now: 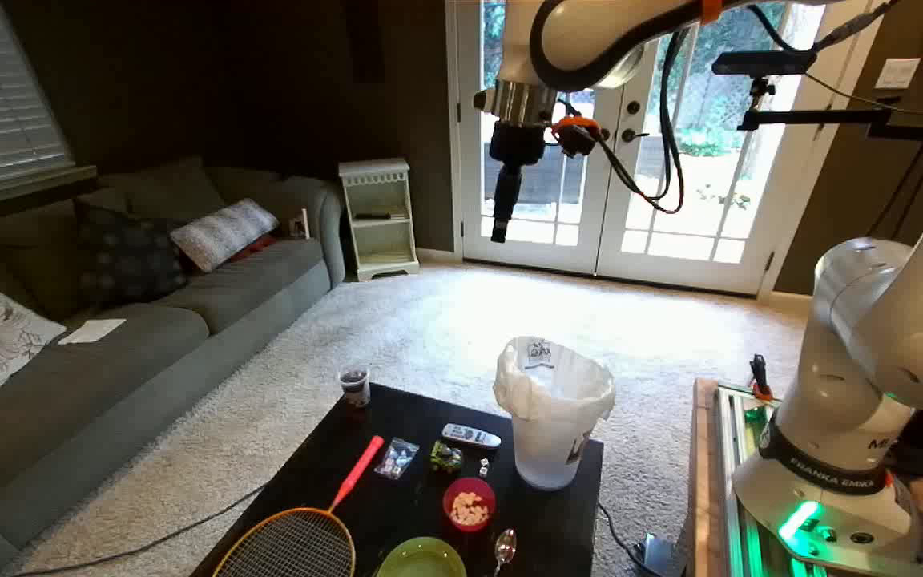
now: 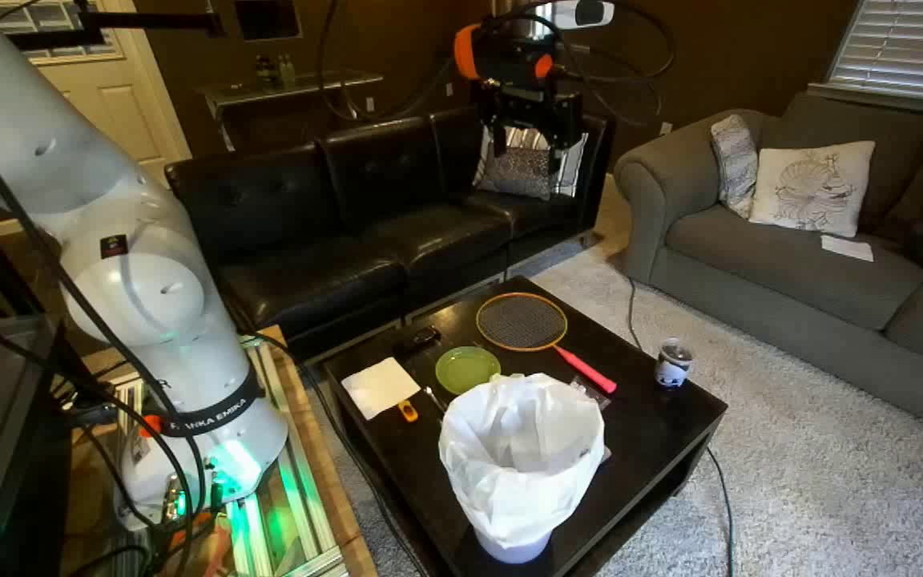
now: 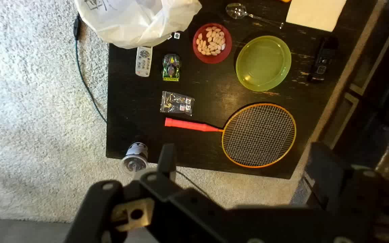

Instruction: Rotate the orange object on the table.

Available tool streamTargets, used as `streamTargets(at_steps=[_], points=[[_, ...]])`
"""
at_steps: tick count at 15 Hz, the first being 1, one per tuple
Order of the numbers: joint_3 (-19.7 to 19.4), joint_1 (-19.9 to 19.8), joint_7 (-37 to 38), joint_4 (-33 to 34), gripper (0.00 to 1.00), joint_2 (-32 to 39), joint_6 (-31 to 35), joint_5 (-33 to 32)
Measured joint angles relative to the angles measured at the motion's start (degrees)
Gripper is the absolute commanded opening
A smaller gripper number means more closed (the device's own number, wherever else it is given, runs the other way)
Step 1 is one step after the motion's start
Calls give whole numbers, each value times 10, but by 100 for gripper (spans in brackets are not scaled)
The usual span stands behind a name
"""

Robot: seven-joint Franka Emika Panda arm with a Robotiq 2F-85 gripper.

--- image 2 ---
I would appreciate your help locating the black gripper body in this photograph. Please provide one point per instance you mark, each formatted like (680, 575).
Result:
(559, 119)

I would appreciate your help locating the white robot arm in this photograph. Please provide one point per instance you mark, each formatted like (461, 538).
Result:
(133, 274)

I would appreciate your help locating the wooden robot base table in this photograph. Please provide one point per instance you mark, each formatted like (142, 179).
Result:
(298, 519)

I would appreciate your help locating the silver patterned pillow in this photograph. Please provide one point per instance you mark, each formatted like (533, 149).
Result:
(528, 166)

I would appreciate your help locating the black leather sofa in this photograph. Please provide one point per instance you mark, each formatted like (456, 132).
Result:
(364, 224)

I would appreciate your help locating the striped white pillow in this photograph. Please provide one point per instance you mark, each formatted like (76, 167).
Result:
(736, 161)

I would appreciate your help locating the green plastic plate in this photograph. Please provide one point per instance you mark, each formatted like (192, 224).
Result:
(467, 367)

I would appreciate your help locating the dark console table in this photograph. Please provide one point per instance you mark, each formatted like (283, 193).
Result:
(270, 113)

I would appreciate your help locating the black coffee table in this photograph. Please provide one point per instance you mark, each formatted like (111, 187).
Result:
(650, 441)

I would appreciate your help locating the white paper napkin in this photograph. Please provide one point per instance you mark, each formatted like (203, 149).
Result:
(379, 385)

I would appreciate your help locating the small glass cup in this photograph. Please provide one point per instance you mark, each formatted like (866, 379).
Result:
(674, 367)

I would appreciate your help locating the white embroidered pillow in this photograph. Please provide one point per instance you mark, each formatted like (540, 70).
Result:
(812, 187)

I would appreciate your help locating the white lined trash bin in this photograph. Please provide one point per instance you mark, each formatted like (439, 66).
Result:
(520, 454)

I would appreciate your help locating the grey fabric sofa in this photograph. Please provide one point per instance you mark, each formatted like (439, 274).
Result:
(854, 317)

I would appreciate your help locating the white paper on sofa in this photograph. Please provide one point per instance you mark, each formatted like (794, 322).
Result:
(846, 249)

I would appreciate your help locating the window blind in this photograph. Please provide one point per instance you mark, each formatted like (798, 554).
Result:
(883, 49)

